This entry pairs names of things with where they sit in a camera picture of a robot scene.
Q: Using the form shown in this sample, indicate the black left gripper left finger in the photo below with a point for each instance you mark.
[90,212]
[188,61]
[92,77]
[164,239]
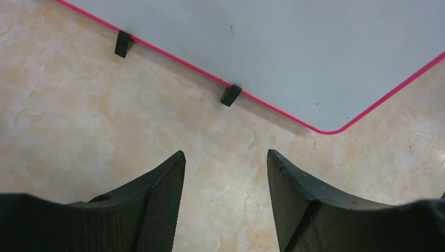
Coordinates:
[140,215]

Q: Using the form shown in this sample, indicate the black whiteboard foot clip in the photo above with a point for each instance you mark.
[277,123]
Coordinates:
[124,42]
[230,95]

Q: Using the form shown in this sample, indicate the pink framed whiteboard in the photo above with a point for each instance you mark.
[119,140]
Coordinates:
[323,64]

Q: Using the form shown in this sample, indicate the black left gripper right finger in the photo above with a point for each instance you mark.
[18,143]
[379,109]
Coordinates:
[311,215]

